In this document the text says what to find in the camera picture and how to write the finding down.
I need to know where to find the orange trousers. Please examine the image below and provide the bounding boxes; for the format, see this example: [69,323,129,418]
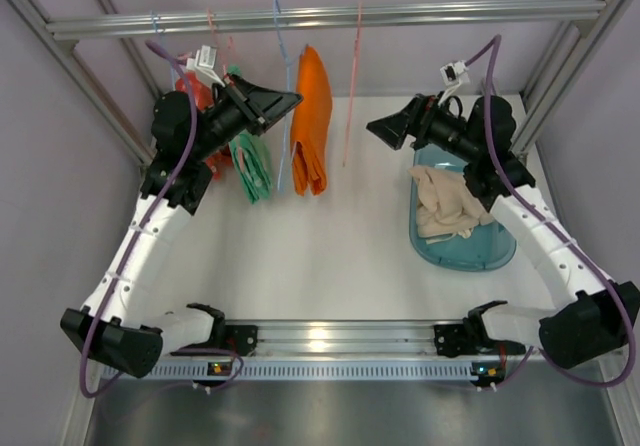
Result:
[290,46,333,196]

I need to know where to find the beige trousers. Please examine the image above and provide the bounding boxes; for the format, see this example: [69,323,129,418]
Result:
[408,165,495,244]

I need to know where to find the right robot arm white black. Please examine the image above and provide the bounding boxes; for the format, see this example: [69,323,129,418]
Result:
[366,94,639,371]

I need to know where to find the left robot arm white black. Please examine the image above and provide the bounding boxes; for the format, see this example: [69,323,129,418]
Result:
[60,75,303,378]

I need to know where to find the green patterned trousers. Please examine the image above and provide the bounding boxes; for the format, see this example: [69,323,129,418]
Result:
[223,63,274,206]

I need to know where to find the light pink hanger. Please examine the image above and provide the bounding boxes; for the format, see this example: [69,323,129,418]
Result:
[206,8,231,76]

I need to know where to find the red white trousers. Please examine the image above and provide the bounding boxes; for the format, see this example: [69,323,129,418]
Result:
[184,57,233,181]

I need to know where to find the light blue hanger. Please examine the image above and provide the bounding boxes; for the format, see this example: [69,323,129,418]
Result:
[150,10,178,91]

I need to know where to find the teal plastic bin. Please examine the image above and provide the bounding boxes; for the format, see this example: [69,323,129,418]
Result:
[409,146,516,272]

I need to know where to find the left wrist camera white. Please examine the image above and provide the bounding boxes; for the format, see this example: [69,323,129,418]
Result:
[186,45,226,87]

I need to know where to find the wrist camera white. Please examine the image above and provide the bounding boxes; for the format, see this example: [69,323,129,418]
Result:
[440,61,471,102]
[186,45,226,87]

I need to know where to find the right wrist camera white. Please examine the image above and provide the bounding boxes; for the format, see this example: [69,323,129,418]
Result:
[440,61,471,102]

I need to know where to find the right aluminium frame post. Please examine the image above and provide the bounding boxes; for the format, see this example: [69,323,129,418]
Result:
[513,0,634,157]

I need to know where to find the aluminium frame post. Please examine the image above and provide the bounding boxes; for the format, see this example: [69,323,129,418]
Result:
[6,0,152,167]
[513,0,634,157]

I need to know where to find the aluminium hanging rail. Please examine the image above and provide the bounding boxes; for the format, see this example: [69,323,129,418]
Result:
[47,0,604,41]

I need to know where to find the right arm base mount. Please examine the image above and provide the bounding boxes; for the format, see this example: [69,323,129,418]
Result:
[433,323,498,358]

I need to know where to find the aluminium front rail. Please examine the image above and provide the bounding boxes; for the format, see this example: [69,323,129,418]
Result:
[82,318,551,360]

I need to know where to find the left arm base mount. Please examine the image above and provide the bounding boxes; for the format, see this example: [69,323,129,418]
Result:
[199,324,259,356]

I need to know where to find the left aluminium frame post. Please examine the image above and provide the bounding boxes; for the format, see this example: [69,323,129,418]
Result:
[6,0,152,167]

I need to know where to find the slotted cable duct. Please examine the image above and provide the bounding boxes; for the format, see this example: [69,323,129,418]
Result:
[99,360,501,381]

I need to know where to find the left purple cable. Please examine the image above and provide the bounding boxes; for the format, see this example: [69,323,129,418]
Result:
[79,39,246,400]

